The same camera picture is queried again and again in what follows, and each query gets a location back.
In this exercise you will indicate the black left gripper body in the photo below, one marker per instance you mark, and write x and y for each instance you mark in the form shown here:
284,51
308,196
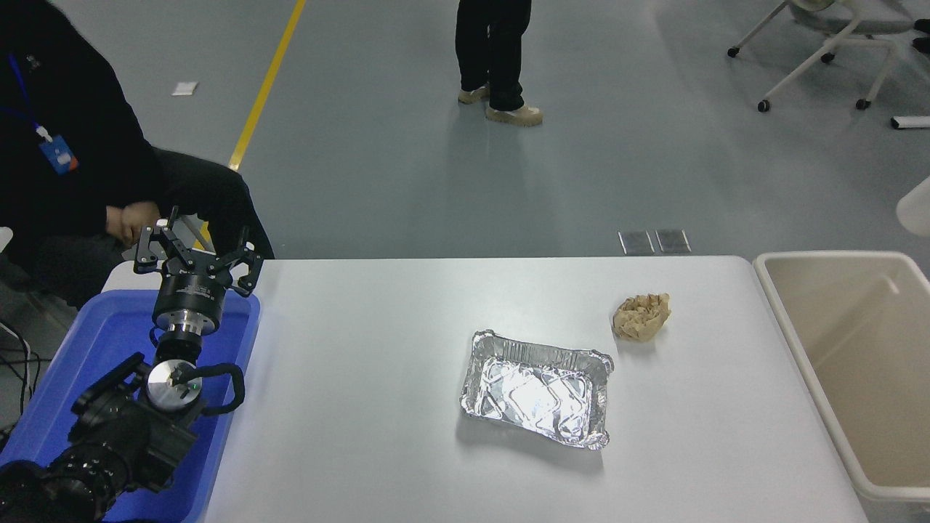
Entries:
190,290

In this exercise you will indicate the pale paper cup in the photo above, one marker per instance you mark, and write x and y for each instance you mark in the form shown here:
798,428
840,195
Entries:
917,207

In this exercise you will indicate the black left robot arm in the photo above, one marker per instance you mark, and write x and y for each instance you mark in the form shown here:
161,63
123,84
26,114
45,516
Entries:
123,436

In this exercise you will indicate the person's hand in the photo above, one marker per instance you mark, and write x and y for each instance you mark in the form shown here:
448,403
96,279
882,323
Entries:
132,218

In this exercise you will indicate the blue plastic tray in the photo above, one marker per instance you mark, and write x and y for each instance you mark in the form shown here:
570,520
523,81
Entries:
87,349

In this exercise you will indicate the seated person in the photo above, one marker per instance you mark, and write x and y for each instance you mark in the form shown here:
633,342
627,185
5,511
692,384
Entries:
65,145

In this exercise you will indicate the silver foil tray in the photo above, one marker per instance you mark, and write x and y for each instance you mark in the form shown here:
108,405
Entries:
538,392

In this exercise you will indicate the standing person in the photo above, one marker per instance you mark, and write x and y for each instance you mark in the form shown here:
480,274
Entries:
494,43

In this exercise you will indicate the grey metal floor plate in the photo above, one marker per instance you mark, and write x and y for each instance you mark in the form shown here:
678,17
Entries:
636,242
673,241

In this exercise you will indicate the crumpled tan paper ball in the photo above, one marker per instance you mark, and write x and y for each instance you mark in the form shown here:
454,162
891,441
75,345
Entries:
641,318

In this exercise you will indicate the large pale bin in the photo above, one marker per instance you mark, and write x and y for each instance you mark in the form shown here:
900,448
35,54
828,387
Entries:
872,363

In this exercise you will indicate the white wheeled chair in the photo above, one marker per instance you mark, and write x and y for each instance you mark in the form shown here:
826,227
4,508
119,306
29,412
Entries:
843,29

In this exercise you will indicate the white floor bar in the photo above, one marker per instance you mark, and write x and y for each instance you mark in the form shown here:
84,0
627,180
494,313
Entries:
912,123

